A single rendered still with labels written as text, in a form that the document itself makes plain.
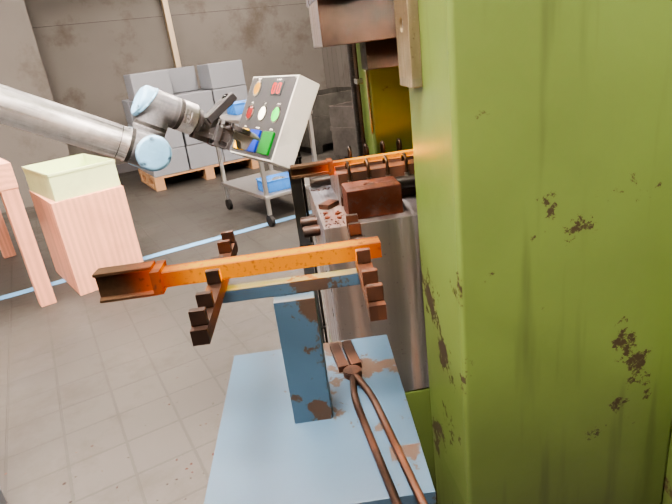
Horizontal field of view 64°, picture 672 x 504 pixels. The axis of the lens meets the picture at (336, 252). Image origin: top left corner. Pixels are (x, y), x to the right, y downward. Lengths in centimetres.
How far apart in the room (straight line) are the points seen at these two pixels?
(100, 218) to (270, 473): 299
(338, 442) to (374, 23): 85
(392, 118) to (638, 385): 88
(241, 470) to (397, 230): 60
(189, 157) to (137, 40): 213
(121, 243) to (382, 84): 254
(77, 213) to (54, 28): 445
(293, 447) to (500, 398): 44
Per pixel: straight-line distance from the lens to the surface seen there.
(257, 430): 88
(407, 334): 128
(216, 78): 638
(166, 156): 146
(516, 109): 90
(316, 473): 79
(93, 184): 365
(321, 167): 132
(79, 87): 778
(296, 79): 173
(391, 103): 153
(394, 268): 120
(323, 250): 75
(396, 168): 128
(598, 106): 97
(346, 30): 123
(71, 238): 363
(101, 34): 783
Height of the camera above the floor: 127
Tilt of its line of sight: 21 degrees down
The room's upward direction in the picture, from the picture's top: 7 degrees counter-clockwise
